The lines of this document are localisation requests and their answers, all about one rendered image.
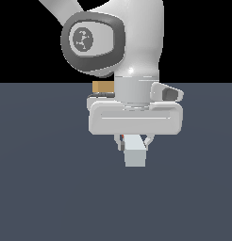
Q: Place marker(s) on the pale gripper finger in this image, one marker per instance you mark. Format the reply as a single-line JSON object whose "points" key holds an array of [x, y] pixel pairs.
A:
{"points": [[148, 140], [119, 142]]}

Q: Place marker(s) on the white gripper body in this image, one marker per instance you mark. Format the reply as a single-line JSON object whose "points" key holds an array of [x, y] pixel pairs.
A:
{"points": [[136, 124]]}

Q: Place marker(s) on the white and orange peg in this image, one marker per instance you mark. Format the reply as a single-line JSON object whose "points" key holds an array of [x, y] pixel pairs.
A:
{"points": [[134, 155]]}

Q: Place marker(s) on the tan wooden box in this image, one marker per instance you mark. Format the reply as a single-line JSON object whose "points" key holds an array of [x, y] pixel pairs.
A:
{"points": [[102, 86]]}

